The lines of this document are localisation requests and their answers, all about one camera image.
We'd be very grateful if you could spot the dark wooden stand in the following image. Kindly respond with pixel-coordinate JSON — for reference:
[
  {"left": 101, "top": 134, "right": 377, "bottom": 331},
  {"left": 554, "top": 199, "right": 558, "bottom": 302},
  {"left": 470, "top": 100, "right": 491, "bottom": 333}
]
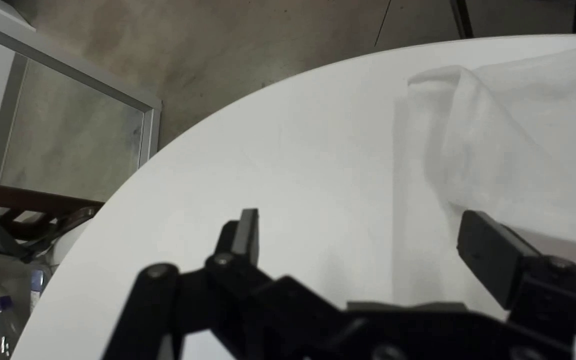
[{"left": 0, "top": 176, "right": 104, "bottom": 245}]

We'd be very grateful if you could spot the white towel with blue stripes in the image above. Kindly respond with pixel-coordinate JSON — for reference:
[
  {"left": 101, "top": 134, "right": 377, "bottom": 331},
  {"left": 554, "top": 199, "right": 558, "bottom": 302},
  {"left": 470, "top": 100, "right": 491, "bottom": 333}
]
[{"left": 392, "top": 36, "right": 576, "bottom": 310}]

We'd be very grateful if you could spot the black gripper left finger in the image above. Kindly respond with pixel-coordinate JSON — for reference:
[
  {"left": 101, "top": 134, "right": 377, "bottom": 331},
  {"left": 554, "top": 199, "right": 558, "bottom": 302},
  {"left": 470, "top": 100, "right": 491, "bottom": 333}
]
[{"left": 215, "top": 206, "right": 262, "bottom": 268}]

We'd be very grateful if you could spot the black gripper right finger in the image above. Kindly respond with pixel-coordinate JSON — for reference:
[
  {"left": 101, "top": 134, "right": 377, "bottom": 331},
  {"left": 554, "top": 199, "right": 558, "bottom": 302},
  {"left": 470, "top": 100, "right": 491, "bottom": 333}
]
[{"left": 456, "top": 209, "right": 576, "bottom": 325}]

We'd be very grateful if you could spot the white framed panel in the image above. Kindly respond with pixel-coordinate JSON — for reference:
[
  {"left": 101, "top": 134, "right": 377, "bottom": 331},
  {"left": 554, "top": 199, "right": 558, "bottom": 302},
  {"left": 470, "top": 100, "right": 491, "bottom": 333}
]
[{"left": 0, "top": 10, "right": 163, "bottom": 205}]

